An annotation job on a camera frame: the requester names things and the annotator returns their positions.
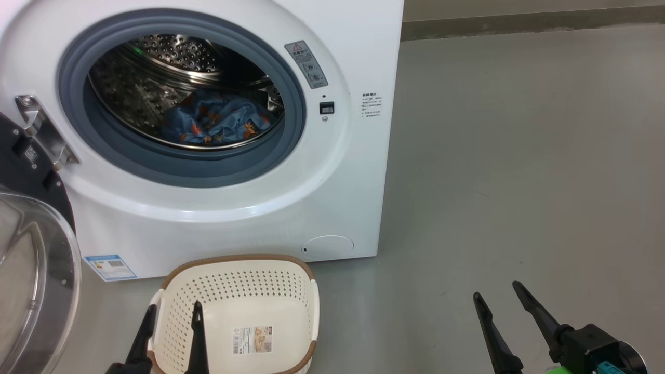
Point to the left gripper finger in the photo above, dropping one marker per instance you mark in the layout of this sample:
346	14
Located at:
198	348
143	343

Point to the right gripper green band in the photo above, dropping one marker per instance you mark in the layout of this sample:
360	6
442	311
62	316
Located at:
562	371

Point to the black-rimmed glass washer door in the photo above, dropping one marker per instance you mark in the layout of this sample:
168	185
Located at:
31	291

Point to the cream perforated laundry basket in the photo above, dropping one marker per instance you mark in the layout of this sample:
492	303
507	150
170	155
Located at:
249	291

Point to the grey rubber door gasket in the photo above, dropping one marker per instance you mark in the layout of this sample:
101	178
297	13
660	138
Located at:
182	169

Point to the white front-load washing machine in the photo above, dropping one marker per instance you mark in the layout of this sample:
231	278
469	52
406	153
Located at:
337	197

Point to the metal door hinge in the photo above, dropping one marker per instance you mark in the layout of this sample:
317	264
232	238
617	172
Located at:
44	132

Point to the black door lock latch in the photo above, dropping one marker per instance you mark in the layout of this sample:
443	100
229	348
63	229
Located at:
327	108

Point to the blue energy label sticker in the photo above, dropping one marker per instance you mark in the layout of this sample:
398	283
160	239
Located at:
110	267

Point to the round filter cover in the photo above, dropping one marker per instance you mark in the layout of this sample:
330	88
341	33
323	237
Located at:
328	247

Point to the printed text label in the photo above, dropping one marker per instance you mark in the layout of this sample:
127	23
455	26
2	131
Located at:
372	105

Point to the stainless steel washer drum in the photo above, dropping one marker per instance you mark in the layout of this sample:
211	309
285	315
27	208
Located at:
171	57

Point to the grey warning sticker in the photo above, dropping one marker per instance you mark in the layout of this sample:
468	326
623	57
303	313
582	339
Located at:
306	65

